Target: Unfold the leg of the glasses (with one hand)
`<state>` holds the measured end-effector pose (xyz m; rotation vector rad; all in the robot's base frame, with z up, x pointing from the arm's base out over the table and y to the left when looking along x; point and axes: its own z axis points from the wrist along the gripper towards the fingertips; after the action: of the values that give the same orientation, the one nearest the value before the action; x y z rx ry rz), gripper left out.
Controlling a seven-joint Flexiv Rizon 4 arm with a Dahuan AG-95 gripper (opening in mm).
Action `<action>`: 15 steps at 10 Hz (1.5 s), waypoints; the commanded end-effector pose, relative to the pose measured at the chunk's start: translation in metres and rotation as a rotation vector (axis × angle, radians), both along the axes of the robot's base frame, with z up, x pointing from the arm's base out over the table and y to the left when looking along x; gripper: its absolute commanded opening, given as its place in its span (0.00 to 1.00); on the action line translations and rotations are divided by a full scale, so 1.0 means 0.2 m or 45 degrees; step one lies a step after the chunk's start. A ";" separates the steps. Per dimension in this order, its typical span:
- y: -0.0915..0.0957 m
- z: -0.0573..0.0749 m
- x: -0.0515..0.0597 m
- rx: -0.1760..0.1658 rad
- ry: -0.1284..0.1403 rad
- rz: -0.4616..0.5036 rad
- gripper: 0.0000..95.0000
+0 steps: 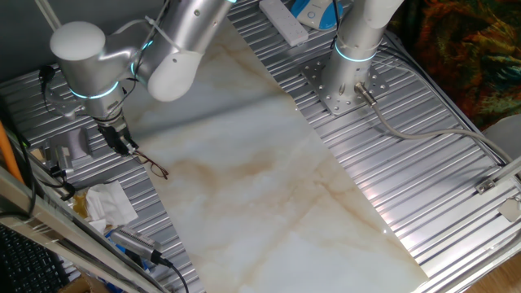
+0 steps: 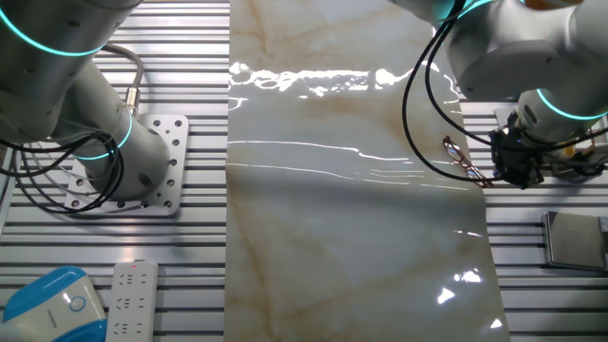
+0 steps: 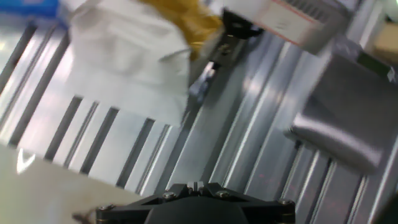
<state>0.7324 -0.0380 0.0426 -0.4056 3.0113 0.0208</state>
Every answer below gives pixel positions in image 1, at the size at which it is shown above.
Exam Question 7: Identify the colourful patterned cloth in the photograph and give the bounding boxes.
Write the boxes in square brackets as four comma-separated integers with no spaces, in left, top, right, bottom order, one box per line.
[386,0,521,131]

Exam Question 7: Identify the aluminium frame bar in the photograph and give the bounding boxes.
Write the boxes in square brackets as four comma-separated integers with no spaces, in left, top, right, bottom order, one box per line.
[0,166,166,293]

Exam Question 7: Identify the grey vented box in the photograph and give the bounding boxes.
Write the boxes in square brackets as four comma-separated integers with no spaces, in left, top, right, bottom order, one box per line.
[108,225,164,265]

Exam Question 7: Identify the white tissue sheet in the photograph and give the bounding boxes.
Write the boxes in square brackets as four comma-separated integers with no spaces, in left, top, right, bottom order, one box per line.
[84,180,139,228]

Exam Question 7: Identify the small metal tag plate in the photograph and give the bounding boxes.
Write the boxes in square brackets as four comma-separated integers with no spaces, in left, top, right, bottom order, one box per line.
[498,196,521,224]

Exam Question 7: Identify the white cable tie strap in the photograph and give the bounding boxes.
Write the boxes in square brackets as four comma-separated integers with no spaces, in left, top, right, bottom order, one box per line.
[142,15,182,54]

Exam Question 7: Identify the small aluminium mounting plate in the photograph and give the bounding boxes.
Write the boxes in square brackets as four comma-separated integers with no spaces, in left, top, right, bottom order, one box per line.
[42,81,89,121]

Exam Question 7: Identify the black plug cable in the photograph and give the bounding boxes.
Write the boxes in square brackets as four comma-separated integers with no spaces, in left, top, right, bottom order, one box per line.
[150,249,191,293]

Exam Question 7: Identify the thin black cable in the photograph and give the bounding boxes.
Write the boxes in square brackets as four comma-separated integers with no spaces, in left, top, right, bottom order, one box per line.
[11,133,40,219]

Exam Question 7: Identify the thick grey robot cable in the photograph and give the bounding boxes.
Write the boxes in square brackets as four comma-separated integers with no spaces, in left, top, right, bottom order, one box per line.
[353,81,514,164]

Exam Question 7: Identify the blue and white device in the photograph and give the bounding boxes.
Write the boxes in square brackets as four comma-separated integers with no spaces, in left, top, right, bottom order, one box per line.
[290,0,345,32]

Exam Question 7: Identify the white power strip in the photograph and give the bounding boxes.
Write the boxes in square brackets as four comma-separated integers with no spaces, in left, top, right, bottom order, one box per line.
[258,0,309,47]

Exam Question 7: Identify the black keyboard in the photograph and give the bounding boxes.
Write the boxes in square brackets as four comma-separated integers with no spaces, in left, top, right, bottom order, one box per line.
[0,223,70,293]

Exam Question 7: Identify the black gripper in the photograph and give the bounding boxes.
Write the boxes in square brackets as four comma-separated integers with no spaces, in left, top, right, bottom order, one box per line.
[96,118,140,157]

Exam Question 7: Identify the orange pole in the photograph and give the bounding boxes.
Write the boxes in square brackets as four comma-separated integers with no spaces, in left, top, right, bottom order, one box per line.
[0,120,24,184]

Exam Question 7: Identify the brown frame glasses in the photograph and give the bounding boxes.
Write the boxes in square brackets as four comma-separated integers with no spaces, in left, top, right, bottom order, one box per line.
[132,149,170,181]

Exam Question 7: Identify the brown cardboard box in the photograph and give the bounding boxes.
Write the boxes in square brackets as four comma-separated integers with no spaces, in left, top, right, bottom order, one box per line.
[59,274,109,293]

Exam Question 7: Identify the yellow plastic bag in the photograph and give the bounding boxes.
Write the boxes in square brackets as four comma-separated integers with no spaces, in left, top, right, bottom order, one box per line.
[72,190,89,220]

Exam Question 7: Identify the short aluminium profile bar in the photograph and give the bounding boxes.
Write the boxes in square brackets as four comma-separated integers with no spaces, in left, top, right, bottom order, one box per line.
[486,156,521,184]

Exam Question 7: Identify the black base cable bundle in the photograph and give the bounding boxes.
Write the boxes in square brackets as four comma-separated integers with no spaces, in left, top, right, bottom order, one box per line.
[331,0,342,44]

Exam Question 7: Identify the white rounded object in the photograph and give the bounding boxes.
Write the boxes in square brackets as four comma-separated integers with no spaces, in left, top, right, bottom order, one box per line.
[482,113,521,164]

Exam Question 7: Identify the crumpled white tissue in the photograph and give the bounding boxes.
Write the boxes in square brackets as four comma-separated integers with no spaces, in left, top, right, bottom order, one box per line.
[88,218,107,235]

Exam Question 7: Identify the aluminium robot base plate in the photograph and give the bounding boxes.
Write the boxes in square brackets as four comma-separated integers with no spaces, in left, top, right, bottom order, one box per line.
[300,56,390,117]

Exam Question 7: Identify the square steel plate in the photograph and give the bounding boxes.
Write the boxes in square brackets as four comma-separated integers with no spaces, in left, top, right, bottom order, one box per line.
[42,127,94,162]

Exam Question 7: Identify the white slanted rod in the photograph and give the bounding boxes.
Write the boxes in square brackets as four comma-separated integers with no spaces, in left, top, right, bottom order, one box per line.
[34,0,63,30]

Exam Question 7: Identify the marble pattern table mat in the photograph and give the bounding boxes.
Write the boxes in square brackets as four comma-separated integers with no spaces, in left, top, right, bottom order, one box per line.
[117,15,429,293]

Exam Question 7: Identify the small metal corner bracket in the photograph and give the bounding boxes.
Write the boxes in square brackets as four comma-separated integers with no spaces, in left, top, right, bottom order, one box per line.
[475,177,497,195]

